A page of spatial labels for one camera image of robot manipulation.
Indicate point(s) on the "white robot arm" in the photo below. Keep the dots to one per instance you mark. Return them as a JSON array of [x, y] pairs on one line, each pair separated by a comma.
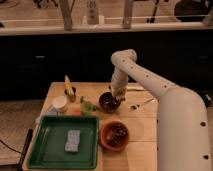
[[182, 124]]

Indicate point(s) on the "white knife on table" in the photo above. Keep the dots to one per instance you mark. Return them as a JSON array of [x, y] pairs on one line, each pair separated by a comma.
[[135, 89]]

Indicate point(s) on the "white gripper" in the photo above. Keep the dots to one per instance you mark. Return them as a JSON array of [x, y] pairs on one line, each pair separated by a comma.
[[119, 87]]

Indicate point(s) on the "orange carrot toy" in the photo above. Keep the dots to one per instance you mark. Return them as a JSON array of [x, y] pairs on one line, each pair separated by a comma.
[[76, 112]]

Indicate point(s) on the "dark purple bowl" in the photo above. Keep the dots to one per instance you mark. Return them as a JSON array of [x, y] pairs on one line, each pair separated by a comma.
[[108, 103]]

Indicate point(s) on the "clear plastic wrap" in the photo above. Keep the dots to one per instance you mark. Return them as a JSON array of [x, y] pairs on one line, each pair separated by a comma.
[[49, 111]]

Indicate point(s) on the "yellow banana toy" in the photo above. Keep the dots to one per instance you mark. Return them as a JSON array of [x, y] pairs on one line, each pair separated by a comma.
[[68, 86]]

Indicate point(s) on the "white cup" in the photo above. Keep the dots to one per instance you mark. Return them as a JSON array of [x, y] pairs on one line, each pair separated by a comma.
[[60, 103]]

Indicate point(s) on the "blue grey sponge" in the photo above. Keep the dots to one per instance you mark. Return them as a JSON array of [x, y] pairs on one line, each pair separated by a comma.
[[73, 141]]

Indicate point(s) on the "green plastic tray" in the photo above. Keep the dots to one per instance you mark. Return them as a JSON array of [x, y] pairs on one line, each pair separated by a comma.
[[48, 150]]

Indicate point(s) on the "orange terracotta bowl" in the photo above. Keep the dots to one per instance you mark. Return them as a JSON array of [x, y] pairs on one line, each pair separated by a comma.
[[114, 136]]

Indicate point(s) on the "green leafy vegetable toy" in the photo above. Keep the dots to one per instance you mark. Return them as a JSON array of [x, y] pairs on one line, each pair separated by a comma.
[[87, 107]]

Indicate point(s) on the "small dark cup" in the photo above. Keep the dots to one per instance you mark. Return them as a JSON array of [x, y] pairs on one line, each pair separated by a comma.
[[71, 98]]

